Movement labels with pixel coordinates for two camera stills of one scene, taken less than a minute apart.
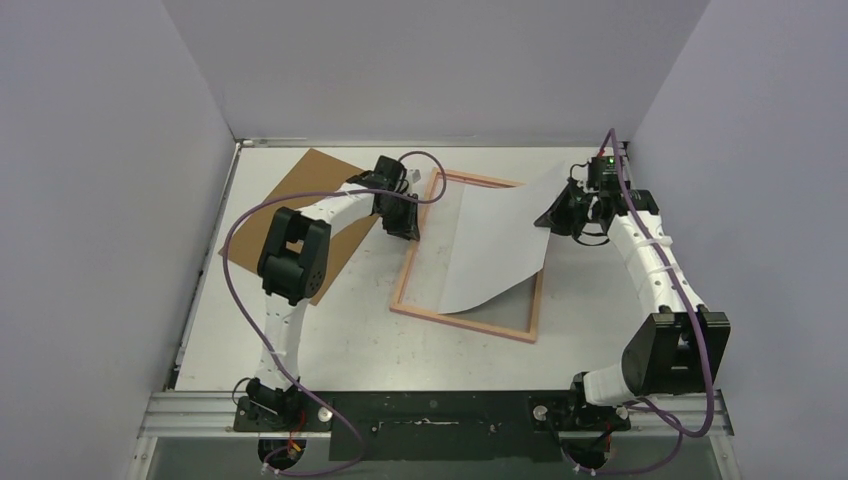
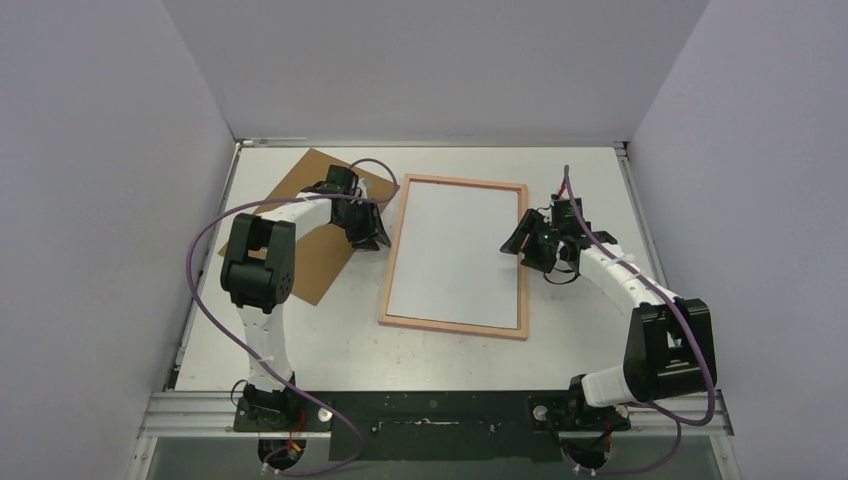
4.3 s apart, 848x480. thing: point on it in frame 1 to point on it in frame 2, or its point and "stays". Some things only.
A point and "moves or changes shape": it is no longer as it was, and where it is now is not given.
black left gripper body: (397, 218) to (360, 223)
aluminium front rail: (211, 414) stays
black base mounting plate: (434, 426) stays
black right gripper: (568, 206) to (535, 239)
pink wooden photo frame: (465, 179) moves or changes shape
